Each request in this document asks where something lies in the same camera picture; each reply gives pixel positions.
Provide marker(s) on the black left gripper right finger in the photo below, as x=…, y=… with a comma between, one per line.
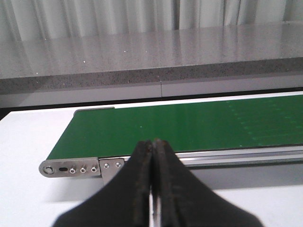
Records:
x=182, y=200

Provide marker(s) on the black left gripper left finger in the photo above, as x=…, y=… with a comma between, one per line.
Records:
x=123, y=201

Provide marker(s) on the left conveyor end plate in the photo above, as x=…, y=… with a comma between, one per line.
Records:
x=71, y=167

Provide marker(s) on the green conveyor belt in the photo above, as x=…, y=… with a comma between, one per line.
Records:
x=246, y=123

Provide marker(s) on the grey stone counter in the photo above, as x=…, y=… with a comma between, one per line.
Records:
x=110, y=60

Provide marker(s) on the grey white curtain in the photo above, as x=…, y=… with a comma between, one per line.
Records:
x=25, y=20

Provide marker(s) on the left conveyor support bracket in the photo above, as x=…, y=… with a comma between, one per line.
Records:
x=109, y=167

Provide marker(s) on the aluminium conveyor side rail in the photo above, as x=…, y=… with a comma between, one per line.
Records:
x=242, y=156

